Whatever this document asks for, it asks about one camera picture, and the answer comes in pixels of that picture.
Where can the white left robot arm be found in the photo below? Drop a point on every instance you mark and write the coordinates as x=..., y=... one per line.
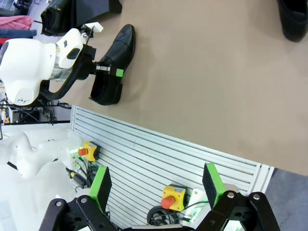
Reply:
x=26, y=72

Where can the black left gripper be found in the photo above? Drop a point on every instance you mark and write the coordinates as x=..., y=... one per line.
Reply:
x=89, y=60

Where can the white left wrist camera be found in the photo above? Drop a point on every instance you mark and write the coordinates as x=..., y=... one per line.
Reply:
x=95, y=27

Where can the yellow emergency stop button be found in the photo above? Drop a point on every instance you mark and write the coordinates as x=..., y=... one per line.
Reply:
x=174, y=196
x=90, y=150

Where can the blue denim garment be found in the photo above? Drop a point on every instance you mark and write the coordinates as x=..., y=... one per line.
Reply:
x=16, y=34

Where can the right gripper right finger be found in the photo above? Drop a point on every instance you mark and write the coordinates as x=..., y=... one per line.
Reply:
x=211, y=185

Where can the pink garment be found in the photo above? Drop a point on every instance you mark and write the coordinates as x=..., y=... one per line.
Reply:
x=14, y=22

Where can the black shoe stand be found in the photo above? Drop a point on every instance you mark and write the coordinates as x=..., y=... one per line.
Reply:
x=101, y=12

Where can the aluminium slotted base plate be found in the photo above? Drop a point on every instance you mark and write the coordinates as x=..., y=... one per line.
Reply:
x=156, y=154

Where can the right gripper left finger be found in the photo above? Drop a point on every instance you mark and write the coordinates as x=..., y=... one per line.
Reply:
x=99, y=187

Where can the dark chunky loafer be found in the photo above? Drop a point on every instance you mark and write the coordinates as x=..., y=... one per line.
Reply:
x=294, y=21

